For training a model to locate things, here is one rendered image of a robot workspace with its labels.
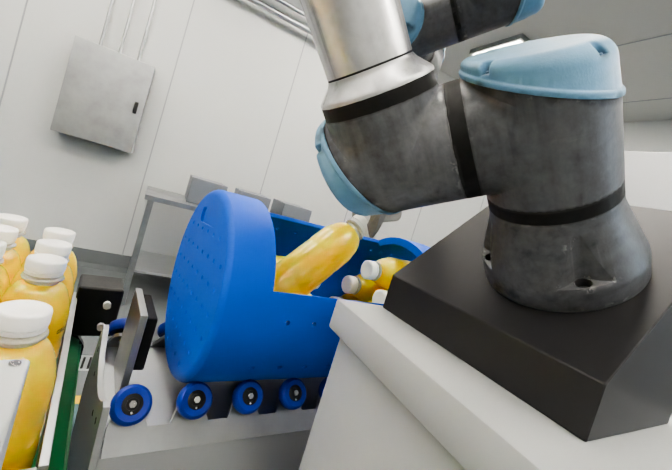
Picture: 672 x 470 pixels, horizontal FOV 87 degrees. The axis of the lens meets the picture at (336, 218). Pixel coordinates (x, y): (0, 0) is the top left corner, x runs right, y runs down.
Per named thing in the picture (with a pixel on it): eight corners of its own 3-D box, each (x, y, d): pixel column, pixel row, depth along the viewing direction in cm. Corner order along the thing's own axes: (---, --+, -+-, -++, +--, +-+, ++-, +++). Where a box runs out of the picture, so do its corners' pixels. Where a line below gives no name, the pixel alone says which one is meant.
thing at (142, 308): (135, 403, 48) (160, 316, 48) (114, 405, 47) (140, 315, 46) (130, 364, 56) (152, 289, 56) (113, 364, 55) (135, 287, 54)
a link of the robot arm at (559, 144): (653, 197, 28) (653, 8, 22) (470, 225, 33) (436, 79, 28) (603, 147, 37) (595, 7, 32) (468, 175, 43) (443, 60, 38)
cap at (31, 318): (23, 343, 29) (29, 322, 29) (-26, 330, 28) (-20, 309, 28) (59, 326, 32) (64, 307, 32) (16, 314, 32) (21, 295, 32)
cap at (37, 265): (13, 272, 40) (17, 257, 40) (38, 265, 44) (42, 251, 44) (50, 281, 41) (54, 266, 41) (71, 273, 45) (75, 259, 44)
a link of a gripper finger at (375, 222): (402, 243, 61) (410, 191, 62) (377, 237, 58) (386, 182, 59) (389, 241, 64) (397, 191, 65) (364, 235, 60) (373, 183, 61)
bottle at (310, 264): (288, 321, 56) (373, 250, 62) (274, 297, 51) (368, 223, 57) (265, 294, 60) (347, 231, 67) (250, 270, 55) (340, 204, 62)
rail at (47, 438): (40, 497, 31) (49, 464, 30) (28, 499, 30) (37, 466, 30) (74, 307, 64) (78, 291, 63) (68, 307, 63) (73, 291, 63)
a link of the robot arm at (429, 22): (442, -39, 46) (454, 13, 56) (362, -1, 51) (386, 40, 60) (452, 16, 45) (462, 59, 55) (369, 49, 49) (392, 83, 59)
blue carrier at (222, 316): (538, 389, 91) (565, 281, 92) (186, 430, 42) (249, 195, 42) (448, 343, 115) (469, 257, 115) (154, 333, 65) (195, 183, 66)
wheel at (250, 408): (265, 378, 53) (259, 379, 54) (236, 379, 50) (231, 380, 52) (265, 412, 51) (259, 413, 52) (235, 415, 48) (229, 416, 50)
